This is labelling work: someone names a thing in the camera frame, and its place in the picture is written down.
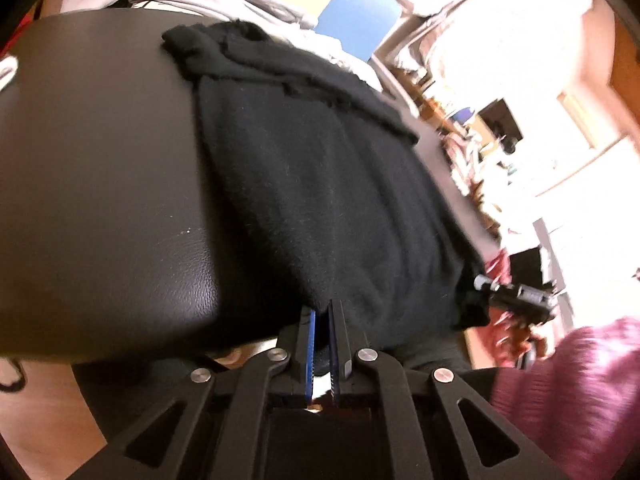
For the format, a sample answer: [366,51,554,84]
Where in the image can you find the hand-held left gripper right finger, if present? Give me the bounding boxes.
[327,299,568,480]

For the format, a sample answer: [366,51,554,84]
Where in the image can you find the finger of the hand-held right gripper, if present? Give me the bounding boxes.
[472,272,558,328]

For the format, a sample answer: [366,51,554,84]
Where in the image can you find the black monitor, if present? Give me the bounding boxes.
[477,99,526,148]

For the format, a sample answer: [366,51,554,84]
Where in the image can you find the black cable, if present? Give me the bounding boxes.
[0,357,28,393]

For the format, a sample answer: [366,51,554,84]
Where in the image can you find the grey hooded garment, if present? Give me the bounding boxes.
[127,0,318,31]

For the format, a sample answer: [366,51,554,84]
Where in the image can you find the white folded cloth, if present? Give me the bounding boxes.
[0,55,21,91]

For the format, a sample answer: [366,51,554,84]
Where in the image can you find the white printed shirt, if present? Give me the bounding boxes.
[280,25,386,96]

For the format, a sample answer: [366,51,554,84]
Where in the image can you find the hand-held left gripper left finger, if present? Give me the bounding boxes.
[65,307,318,480]

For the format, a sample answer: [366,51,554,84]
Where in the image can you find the wooden side table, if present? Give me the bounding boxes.
[395,67,481,136]

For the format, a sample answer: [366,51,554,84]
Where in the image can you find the person's right forearm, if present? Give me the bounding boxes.
[487,315,640,480]

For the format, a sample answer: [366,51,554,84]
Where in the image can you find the black sweater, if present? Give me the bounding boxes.
[161,19,493,356]

